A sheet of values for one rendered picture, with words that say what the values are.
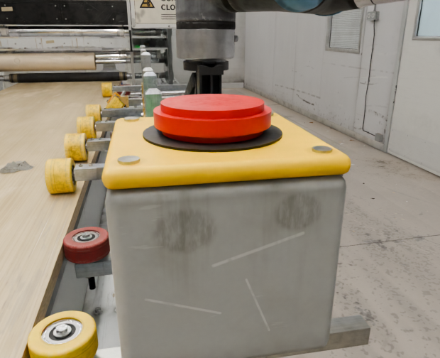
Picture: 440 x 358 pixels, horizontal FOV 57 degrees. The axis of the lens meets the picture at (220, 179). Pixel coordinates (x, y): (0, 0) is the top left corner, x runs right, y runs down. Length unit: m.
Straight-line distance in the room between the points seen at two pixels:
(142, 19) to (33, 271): 2.61
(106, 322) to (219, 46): 0.68
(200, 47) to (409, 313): 1.82
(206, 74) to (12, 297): 0.42
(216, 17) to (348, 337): 0.49
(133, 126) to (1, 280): 0.58
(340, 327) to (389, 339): 1.39
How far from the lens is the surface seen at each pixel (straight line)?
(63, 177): 0.96
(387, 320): 2.13
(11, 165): 1.23
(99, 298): 1.11
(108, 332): 1.00
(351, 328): 0.64
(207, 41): 0.61
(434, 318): 2.23
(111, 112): 1.70
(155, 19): 3.16
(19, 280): 0.70
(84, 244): 0.75
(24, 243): 0.81
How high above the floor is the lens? 1.25
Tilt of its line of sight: 20 degrees down
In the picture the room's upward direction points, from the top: straight up
